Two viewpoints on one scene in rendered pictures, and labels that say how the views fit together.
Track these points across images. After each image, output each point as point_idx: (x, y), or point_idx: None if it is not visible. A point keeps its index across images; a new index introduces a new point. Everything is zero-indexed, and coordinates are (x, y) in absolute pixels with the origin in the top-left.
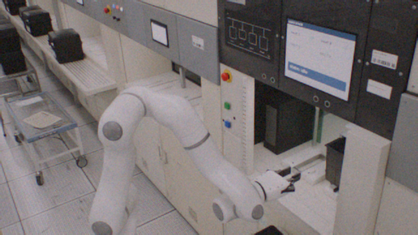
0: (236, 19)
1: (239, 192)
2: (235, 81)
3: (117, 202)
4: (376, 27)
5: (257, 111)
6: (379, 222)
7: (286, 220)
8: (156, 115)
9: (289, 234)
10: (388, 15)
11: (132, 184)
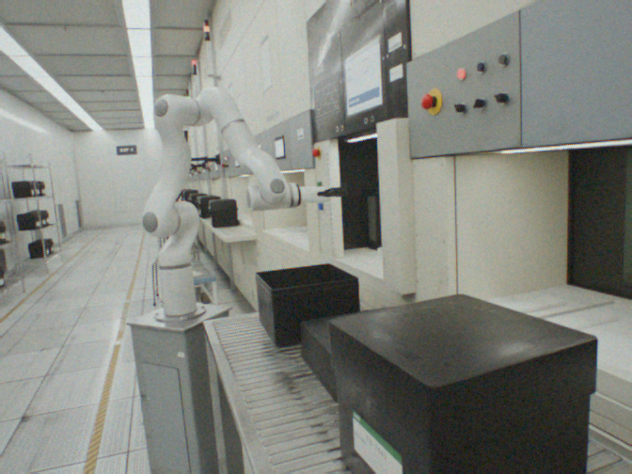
0: (320, 88)
1: (260, 164)
2: (323, 154)
3: (166, 196)
4: (387, 19)
5: (359, 207)
6: (416, 220)
7: (362, 289)
8: (200, 102)
9: (362, 300)
10: (391, 3)
11: (195, 207)
